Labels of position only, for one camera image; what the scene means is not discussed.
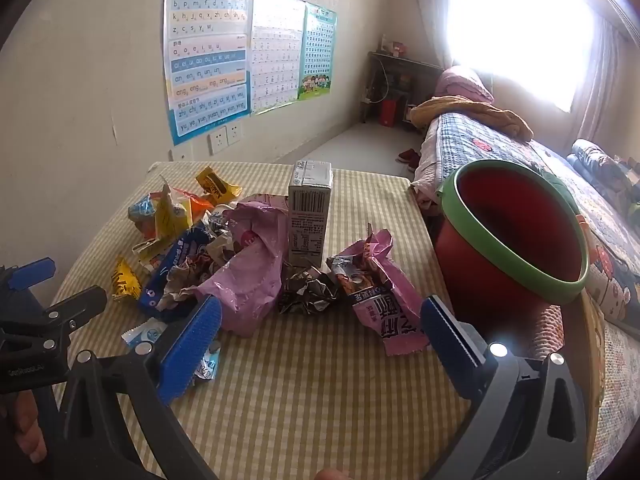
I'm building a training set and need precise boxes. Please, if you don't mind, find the blue alphabet wall poster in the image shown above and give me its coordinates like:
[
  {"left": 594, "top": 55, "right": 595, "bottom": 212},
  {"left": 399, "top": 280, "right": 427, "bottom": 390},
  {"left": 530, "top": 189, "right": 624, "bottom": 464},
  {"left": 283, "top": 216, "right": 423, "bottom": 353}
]
[{"left": 162, "top": 0, "right": 253, "bottom": 147}]

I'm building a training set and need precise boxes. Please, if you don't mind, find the yellow brown candy wrapper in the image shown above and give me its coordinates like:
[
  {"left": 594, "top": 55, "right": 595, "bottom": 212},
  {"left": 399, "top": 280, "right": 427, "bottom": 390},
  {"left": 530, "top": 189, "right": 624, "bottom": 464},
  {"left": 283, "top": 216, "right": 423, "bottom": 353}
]
[{"left": 194, "top": 166, "right": 244, "bottom": 206}]

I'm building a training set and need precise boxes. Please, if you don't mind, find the yellow white wrapper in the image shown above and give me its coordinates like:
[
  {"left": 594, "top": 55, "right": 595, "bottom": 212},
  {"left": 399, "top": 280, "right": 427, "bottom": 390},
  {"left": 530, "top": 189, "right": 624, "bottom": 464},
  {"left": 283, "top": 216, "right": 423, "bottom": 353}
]
[{"left": 132, "top": 175, "right": 193, "bottom": 261}]

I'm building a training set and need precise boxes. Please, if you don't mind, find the white chart wall poster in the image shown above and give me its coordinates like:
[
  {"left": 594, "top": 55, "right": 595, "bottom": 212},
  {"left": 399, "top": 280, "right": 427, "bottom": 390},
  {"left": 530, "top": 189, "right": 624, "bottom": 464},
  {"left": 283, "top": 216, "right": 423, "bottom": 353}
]
[{"left": 250, "top": 0, "right": 307, "bottom": 116}]

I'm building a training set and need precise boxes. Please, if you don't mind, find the white curtain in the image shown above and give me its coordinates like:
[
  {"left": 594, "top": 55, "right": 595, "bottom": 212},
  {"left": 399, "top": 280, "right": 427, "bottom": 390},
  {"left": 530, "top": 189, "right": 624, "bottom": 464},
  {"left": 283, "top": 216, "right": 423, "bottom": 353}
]
[{"left": 570, "top": 10, "right": 640, "bottom": 121}]

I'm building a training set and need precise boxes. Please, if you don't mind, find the pink duvet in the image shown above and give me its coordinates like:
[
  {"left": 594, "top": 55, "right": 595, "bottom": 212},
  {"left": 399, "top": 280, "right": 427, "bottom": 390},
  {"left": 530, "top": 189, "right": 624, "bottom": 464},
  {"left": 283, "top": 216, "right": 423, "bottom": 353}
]
[{"left": 434, "top": 65, "right": 496, "bottom": 106}]

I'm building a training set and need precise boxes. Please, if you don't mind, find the dark blue wrapper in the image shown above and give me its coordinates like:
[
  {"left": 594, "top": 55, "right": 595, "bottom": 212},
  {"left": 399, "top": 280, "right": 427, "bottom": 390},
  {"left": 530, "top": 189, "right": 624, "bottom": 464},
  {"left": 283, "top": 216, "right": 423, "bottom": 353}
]
[{"left": 137, "top": 225, "right": 221, "bottom": 318}]

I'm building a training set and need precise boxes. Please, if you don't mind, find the crumpled dark foil wrapper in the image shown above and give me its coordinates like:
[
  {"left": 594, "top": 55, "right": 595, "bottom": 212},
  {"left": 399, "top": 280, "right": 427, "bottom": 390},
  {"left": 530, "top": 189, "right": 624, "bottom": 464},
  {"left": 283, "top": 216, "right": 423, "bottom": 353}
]
[{"left": 277, "top": 265, "right": 343, "bottom": 317}]

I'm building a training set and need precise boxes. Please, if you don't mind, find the blue patchwork quilt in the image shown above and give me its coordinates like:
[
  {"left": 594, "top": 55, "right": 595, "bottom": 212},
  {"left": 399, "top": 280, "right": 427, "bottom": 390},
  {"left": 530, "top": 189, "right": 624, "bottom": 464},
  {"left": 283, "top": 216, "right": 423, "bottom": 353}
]
[{"left": 432, "top": 110, "right": 640, "bottom": 480}]

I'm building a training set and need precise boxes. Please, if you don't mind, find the folded blue blanket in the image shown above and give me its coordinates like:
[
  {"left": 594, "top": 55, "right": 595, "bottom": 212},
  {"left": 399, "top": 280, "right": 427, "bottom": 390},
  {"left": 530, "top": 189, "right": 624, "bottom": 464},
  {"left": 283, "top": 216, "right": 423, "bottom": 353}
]
[{"left": 567, "top": 139, "right": 640, "bottom": 201}]

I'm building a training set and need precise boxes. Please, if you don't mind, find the large pink plastic bag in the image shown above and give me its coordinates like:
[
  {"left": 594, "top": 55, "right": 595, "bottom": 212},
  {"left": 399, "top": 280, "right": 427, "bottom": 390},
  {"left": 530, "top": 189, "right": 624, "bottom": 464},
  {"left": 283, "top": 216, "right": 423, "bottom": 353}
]
[{"left": 185, "top": 192, "right": 293, "bottom": 338}]

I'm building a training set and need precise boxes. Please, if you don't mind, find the blue wrapper with white circle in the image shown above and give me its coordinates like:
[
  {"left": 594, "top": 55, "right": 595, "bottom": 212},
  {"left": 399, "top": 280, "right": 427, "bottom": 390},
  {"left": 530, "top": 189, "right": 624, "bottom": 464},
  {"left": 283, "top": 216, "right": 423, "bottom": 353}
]
[{"left": 127, "top": 192, "right": 166, "bottom": 223}]

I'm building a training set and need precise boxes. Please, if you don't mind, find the red bin with green rim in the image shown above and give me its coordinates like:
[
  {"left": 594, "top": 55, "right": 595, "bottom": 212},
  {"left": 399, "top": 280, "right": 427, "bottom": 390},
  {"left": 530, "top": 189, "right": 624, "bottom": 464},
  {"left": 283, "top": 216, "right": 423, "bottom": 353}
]
[{"left": 431, "top": 160, "right": 591, "bottom": 356}]

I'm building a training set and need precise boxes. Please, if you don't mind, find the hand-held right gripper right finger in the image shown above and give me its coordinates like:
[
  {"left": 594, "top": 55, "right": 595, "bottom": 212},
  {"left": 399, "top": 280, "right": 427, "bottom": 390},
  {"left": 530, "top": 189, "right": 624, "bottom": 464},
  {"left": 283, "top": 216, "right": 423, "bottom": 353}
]
[{"left": 420, "top": 296, "right": 591, "bottom": 480}]

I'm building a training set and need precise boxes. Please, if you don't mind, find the bright window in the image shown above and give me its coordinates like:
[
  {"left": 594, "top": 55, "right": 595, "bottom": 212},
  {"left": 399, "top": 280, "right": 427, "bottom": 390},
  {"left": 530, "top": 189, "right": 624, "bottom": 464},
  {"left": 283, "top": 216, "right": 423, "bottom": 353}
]
[{"left": 445, "top": 0, "right": 601, "bottom": 111}]

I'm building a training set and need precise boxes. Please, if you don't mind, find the person's left hand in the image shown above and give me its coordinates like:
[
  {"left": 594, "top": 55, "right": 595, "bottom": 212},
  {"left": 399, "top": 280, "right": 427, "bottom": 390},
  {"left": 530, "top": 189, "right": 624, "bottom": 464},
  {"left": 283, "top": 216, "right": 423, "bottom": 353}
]
[{"left": 0, "top": 394, "right": 48, "bottom": 463}]

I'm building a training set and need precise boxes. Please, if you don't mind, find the orange wrapper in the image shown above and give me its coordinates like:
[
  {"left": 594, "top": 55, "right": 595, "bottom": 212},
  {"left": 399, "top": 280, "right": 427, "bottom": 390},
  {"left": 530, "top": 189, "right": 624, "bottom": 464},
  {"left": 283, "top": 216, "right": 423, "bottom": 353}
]
[{"left": 170, "top": 187, "right": 216, "bottom": 223}]

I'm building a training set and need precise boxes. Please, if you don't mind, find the green-edged chart wall poster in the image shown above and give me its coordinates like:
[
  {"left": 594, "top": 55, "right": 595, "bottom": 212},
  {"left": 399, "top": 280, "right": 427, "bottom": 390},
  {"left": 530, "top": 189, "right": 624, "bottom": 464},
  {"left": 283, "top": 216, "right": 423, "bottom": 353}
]
[{"left": 298, "top": 2, "right": 338, "bottom": 101}]

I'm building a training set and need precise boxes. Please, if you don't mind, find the dark shelf unit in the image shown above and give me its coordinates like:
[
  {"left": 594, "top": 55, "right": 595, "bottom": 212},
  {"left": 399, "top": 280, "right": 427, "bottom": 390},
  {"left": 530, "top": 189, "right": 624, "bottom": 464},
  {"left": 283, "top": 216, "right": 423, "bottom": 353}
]
[{"left": 361, "top": 50, "right": 443, "bottom": 128}]

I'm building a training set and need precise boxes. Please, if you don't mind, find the small blue white sachet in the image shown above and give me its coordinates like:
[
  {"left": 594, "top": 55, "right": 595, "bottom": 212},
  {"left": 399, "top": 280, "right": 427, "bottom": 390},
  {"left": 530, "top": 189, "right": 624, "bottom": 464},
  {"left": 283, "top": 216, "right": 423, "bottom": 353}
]
[
  {"left": 192, "top": 340, "right": 223, "bottom": 383},
  {"left": 121, "top": 317, "right": 168, "bottom": 353}
]

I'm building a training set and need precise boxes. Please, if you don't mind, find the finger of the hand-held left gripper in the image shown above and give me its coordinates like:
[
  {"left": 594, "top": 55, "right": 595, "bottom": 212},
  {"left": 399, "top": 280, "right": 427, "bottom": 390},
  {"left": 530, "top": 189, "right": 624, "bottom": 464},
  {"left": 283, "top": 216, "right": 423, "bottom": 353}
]
[
  {"left": 0, "top": 285, "right": 108, "bottom": 356},
  {"left": 0, "top": 257, "right": 56, "bottom": 331}
]

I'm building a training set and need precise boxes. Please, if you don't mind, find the white red paper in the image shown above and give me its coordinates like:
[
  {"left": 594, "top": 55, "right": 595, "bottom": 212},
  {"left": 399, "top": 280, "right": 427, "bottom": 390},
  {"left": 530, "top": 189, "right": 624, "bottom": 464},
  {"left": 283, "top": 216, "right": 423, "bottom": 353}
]
[{"left": 160, "top": 232, "right": 241, "bottom": 311}]

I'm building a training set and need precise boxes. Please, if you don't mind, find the tan blanket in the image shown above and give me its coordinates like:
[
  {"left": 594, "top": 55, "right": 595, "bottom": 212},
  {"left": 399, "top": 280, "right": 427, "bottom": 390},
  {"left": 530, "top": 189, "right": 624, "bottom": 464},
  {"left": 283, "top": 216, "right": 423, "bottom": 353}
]
[{"left": 410, "top": 95, "right": 536, "bottom": 142}]

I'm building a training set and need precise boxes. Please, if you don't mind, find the small yellow candy wrapper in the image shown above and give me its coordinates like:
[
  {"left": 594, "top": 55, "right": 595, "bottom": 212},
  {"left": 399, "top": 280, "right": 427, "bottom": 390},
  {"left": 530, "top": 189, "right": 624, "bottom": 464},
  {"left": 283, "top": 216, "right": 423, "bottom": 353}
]
[{"left": 111, "top": 256, "right": 145, "bottom": 303}]

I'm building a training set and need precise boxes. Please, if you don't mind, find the pink bed sheet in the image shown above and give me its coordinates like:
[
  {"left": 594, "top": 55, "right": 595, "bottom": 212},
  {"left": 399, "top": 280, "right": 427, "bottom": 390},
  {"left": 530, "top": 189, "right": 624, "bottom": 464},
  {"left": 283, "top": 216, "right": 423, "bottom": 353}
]
[{"left": 409, "top": 132, "right": 451, "bottom": 216}]

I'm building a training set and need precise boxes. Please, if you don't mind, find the grey milk carton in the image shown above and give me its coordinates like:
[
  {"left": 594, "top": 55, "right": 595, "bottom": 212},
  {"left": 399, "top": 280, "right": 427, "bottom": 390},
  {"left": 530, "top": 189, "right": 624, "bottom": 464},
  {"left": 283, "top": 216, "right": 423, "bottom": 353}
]
[{"left": 287, "top": 160, "right": 334, "bottom": 268}]

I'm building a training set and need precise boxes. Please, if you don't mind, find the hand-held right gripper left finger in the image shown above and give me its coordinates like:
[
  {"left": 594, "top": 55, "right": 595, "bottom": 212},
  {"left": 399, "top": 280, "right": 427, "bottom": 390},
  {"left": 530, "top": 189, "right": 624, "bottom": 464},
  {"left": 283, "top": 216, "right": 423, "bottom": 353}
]
[{"left": 50, "top": 295, "right": 223, "bottom": 480}]

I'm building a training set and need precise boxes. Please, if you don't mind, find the pink snack wrapper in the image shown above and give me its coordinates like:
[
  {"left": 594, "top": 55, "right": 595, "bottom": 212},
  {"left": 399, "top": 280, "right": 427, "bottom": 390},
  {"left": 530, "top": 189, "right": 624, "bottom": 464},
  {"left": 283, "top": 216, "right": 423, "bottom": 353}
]
[{"left": 327, "top": 222, "right": 431, "bottom": 358}]

